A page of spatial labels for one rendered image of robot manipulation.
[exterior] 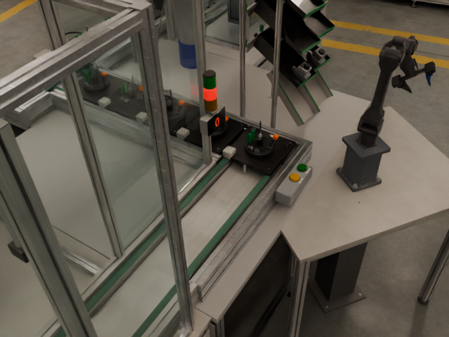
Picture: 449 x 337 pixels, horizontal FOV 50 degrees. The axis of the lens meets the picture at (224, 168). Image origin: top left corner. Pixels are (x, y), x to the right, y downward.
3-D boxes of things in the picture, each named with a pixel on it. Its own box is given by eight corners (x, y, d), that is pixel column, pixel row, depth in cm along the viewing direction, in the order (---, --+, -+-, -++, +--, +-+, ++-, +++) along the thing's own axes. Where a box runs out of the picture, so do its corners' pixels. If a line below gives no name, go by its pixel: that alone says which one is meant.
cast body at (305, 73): (308, 77, 212) (315, 67, 206) (303, 83, 210) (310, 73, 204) (293, 66, 213) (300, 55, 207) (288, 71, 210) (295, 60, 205)
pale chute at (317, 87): (327, 98, 236) (333, 95, 232) (311, 110, 229) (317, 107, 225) (297, 49, 233) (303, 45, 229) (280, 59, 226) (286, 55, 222)
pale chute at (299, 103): (314, 114, 227) (320, 111, 223) (297, 126, 220) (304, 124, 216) (283, 63, 224) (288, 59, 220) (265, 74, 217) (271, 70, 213)
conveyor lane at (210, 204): (294, 160, 222) (295, 143, 216) (188, 294, 171) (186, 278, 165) (241, 140, 234) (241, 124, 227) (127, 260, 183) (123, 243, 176)
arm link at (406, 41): (399, 63, 178) (409, 35, 175) (377, 57, 181) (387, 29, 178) (410, 66, 203) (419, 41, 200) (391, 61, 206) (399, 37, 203)
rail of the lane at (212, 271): (311, 158, 223) (313, 140, 216) (202, 302, 169) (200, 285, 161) (300, 154, 225) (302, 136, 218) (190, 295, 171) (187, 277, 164)
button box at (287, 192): (311, 176, 208) (313, 166, 204) (289, 207, 195) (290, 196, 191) (296, 170, 211) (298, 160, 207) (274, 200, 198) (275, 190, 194)
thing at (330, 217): (486, 198, 206) (488, 194, 204) (298, 265, 183) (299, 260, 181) (388, 110, 254) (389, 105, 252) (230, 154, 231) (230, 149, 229)
